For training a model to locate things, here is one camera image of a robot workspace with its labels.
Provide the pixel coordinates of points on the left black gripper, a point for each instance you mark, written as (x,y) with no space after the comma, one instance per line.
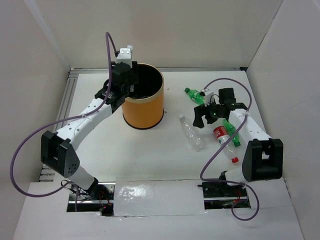
(134,73)

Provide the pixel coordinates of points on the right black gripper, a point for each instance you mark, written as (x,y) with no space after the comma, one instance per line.
(200,111)

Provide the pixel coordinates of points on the clear bottle white cap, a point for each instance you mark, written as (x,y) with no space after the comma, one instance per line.
(193,137)

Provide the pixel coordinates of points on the green bottle under right arm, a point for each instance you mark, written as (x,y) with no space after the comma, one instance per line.
(231,130)

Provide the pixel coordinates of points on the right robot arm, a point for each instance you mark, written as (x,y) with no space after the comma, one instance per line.
(263,157)

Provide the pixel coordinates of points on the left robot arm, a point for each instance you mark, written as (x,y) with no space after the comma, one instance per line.
(58,149)

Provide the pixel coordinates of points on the orange cylindrical bin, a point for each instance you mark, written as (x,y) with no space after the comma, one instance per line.
(144,108)

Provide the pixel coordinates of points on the small green soda bottle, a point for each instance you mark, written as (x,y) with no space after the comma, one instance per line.
(194,96)

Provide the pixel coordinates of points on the shiny white tape sheet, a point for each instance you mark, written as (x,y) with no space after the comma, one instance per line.
(158,198)

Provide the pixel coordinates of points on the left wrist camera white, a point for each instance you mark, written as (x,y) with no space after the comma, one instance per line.
(124,56)

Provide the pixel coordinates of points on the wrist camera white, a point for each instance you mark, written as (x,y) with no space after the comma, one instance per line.
(208,96)
(124,56)

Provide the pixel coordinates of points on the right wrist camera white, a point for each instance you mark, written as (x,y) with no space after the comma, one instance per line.
(208,96)

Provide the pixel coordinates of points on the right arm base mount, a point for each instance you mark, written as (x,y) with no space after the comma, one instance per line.
(220,195)

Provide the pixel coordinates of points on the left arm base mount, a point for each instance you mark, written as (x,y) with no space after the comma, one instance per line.
(101,201)

